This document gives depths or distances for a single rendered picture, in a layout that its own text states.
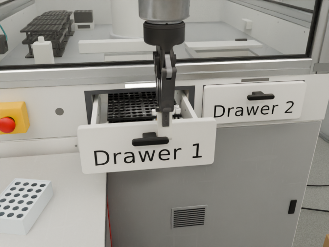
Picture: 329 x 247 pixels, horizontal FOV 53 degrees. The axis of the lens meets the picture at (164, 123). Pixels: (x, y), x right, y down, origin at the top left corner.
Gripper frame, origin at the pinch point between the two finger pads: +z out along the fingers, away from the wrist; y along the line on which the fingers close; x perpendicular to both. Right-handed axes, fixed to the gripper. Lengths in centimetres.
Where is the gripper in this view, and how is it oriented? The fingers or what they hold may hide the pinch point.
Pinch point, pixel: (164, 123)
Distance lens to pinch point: 66.9
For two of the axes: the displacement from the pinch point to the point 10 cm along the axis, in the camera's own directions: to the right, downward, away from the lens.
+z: 0.0, 9.0, 4.4
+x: -9.9, 0.7, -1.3
